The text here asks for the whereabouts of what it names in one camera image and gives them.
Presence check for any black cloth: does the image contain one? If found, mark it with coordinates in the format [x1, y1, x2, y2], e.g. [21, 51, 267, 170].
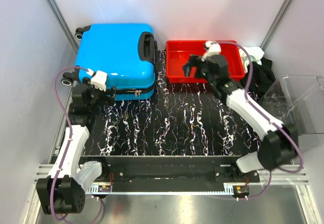
[249, 58, 276, 101]

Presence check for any purple cable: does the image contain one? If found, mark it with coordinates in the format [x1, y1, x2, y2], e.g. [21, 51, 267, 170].
[50, 66, 105, 221]
[217, 40, 304, 200]

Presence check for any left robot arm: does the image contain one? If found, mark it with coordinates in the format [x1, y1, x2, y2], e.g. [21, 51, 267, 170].
[36, 84, 115, 221]

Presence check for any blue hard-shell suitcase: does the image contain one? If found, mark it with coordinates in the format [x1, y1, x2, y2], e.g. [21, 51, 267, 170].
[61, 23, 158, 101]

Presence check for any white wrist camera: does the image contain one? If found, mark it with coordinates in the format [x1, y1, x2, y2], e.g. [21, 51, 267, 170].
[202, 40, 222, 60]
[90, 70, 107, 92]

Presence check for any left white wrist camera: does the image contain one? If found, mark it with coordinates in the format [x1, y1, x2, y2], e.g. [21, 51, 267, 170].
[90, 70, 107, 92]

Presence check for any clear plastic container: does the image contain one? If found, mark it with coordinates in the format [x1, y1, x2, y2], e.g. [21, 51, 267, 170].
[257, 75, 324, 152]

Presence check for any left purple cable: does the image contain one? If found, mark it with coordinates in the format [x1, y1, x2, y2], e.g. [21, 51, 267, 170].
[50, 66, 105, 221]

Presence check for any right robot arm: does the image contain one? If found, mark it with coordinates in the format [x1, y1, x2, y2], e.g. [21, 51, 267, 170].
[183, 55, 302, 182]

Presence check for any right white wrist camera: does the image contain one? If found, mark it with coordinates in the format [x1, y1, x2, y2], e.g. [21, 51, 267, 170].
[202, 40, 222, 60]

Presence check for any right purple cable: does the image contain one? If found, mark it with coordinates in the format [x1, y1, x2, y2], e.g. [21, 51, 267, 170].
[217, 40, 304, 200]

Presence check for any red plastic bin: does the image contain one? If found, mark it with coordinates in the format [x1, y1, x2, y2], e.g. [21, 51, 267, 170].
[166, 40, 247, 84]

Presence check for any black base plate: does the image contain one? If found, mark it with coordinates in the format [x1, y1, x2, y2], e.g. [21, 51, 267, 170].
[80, 155, 261, 194]

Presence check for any white cloth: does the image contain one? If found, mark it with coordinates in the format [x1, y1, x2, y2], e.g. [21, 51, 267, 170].
[238, 47, 265, 72]

